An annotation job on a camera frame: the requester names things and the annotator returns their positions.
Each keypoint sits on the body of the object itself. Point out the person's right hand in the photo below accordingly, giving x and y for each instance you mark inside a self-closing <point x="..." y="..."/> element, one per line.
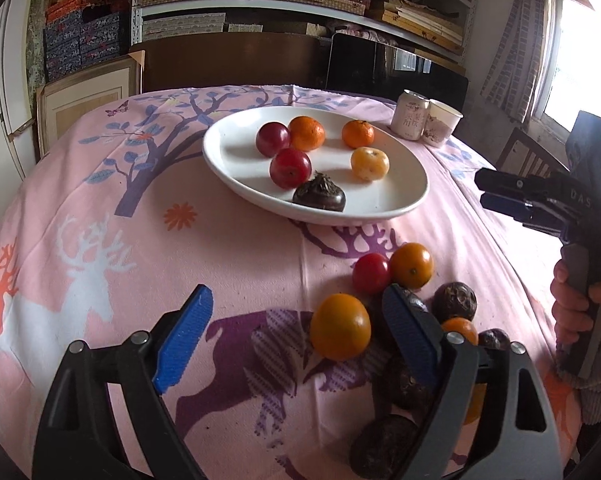
<point x="572" y="320"/>

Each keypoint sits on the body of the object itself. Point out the dark wooden board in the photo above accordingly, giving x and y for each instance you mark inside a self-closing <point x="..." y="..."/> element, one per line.
<point x="220" y="58"/>

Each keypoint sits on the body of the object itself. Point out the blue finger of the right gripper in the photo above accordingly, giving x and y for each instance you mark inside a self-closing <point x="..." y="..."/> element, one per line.
<point x="502" y="183"/>
<point x="514" y="209"/>

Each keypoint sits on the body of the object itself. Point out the pale yellow orange fruit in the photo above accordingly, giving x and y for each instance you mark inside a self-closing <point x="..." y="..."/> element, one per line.
<point x="369" y="164"/>

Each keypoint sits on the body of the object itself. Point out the dark wooden chair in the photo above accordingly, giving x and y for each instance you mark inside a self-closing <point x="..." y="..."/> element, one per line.
<point x="523" y="156"/>

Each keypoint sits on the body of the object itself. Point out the black panel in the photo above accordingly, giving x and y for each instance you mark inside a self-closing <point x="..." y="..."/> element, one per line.
<point x="368" y="68"/>

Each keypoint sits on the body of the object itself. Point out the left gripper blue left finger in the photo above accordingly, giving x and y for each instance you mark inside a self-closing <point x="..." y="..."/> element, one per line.
<point x="184" y="332"/>

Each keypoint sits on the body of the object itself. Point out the stack of blue patterned boxes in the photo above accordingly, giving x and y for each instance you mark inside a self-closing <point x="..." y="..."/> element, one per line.
<point x="81" y="39"/>

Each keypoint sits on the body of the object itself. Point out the dark red plum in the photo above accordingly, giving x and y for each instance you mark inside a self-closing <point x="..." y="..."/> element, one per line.
<point x="272" y="138"/>
<point x="290" y="168"/>

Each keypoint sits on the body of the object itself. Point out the large orange tangerine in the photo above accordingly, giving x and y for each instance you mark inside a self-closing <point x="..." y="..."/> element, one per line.
<point x="307" y="134"/>

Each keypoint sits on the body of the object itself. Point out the framed picture leaning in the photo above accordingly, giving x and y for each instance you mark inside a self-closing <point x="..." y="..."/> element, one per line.
<point x="62" y="102"/>

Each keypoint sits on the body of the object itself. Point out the patterned curtain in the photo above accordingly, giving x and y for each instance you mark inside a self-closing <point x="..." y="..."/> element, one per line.
<point x="512" y="81"/>

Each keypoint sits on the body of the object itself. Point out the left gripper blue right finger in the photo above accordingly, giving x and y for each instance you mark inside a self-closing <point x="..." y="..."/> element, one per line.
<point x="416" y="333"/>

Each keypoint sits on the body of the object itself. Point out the white oval plate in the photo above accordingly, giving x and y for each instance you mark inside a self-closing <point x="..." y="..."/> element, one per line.
<point x="229" y="149"/>

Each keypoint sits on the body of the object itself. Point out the pear drink can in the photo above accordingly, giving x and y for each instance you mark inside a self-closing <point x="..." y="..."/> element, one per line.
<point x="410" y="115"/>

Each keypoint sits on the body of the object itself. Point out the small red cherry tomato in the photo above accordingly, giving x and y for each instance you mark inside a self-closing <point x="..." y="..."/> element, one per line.
<point x="371" y="274"/>

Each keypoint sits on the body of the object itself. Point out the white paper cup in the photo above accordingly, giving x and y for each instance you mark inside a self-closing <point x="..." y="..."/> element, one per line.
<point x="441" y="121"/>

